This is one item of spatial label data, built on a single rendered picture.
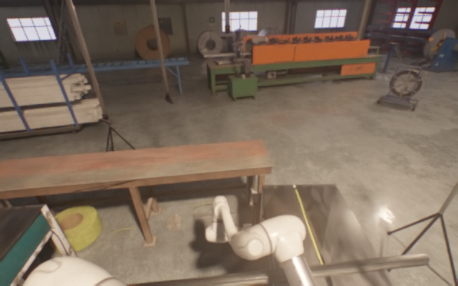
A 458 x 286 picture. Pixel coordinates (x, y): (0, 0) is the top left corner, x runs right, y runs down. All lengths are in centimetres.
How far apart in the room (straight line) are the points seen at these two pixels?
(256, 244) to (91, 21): 1382
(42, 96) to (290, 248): 459
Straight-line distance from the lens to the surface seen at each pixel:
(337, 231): 160
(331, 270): 140
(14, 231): 204
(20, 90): 507
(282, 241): 104
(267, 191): 174
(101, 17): 1412
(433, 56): 1109
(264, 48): 635
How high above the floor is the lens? 190
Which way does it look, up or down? 30 degrees down
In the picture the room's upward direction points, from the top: 2 degrees counter-clockwise
